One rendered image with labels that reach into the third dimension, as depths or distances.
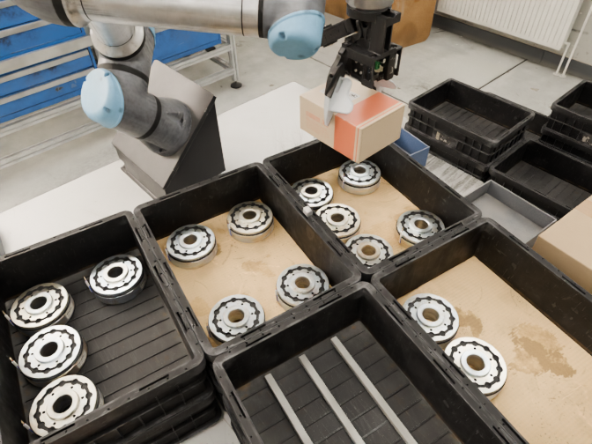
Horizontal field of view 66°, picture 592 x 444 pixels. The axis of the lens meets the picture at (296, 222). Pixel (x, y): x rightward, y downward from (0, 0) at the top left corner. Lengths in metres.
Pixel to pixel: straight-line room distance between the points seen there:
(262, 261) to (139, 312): 0.26
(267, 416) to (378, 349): 0.23
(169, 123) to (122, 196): 0.32
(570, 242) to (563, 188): 1.04
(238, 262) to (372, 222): 0.32
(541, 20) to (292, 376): 3.28
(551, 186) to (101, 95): 1.64
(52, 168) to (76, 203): 1.47
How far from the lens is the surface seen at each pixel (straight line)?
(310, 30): 0.66
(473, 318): 0.93
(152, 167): 1.28
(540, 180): 2.07
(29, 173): 2.92
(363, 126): 0.82
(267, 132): 1.56
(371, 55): 0.80
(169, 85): 1.33
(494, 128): 2.10
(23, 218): 1.46
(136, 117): 1.14
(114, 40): 1.10
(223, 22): 0.69
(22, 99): 2.75
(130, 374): 0.88
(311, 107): 0.89
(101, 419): 0.75
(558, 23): 3.71
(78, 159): 2.90
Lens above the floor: 1.57
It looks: 45 degrees down
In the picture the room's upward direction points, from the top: 1 degrees counter-clockwise
